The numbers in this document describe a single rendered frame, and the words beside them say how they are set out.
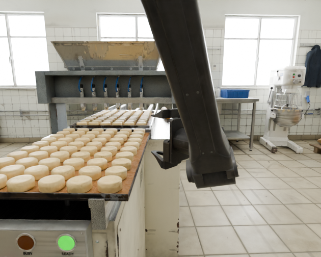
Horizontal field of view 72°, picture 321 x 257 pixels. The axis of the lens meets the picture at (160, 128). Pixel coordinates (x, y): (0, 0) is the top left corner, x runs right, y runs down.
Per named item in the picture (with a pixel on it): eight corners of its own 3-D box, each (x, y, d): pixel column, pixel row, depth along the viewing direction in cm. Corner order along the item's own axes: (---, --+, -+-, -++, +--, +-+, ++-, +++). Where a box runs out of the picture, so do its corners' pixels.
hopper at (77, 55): (75, 73, 137) (73, 50, 135) (165, 73, 137) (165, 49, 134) (52, 71, 109) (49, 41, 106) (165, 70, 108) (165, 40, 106)
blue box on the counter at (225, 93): (226, 98, 372) (226, 90, 370) (220, 97, 402) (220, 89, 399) (249, 98, 376) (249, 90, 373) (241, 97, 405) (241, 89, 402)
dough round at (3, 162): (17, 167, 58) (16, 160, 57) (-7, 172, 54) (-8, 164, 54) (14, 162, 61) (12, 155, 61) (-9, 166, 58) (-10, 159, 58)
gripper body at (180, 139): (184, 116, 54) (210, 119, 49) (183, 156, 56) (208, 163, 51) (165, 118, 50) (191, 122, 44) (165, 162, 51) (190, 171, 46)
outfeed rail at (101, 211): (150, 109, 239) (150, 103, 237) (153, 109, 239) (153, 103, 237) (90, 231, 42) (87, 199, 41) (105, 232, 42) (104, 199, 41)
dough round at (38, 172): (47, 179, 50) (46, 171, 50) (22, 182, 49) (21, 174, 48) (50, 171, 55) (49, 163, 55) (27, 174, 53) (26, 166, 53)
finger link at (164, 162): (162, 131, 61) (188, 136, 54) (161, 156, 62) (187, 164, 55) (142, 134, 56) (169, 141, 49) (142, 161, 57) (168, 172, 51)
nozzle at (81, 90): (81, 109, 118) (79, 75, 115) (86, 109, 118) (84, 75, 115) (77, 111, 112) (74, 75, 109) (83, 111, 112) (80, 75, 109)
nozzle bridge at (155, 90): (68, 126, 146) (63, 73, 140) (177, 126, 145) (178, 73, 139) (41, 138, 114) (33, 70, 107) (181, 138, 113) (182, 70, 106)
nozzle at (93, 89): (92, 109, 118) (90, 75, 115) (98, 109, 118) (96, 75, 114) (89, 111, 112) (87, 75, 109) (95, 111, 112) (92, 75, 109)
